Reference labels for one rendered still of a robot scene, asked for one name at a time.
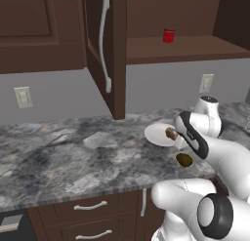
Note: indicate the red jam jar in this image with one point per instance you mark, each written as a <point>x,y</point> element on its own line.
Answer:
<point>168,35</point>

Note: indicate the brown bread piece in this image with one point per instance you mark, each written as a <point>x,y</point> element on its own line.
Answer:
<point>171,133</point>

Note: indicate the white round plate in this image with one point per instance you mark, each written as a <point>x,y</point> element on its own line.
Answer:
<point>156,134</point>

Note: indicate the brown wall cabinet with shelf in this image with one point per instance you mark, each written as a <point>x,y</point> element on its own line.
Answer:
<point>195,46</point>

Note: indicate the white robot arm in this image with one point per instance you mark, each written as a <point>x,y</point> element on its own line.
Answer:
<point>224,160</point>

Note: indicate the cream wall outlet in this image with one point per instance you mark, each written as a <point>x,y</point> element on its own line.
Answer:
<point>23,97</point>
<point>206,83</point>

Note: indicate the dark dishwasher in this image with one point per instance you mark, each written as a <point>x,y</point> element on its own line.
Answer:
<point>14,227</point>

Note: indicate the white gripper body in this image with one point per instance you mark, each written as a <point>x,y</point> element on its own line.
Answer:
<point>182,144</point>

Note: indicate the dark green avocado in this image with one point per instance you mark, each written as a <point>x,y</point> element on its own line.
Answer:
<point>184,160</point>

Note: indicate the open brown cabinet door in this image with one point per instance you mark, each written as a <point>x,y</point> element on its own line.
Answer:
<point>115,56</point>

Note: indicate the closed brown wall cabinet door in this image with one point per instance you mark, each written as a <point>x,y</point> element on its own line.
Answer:
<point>35,30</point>

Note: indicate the brown base cabinet door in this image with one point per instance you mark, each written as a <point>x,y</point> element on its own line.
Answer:
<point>153,219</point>

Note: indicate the brown drawer front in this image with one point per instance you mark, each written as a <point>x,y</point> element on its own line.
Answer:
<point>65,208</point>
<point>127,230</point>

